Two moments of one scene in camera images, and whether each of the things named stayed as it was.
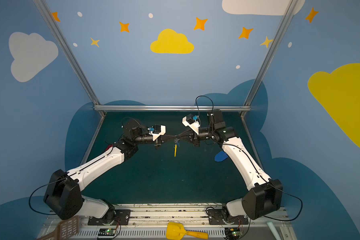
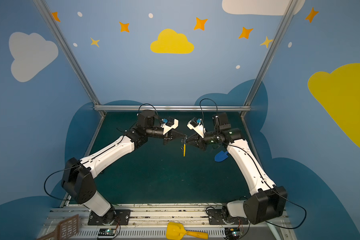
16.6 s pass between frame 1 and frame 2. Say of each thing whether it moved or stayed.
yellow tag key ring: moved
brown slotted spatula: stayed
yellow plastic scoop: stayed
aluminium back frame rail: stayed
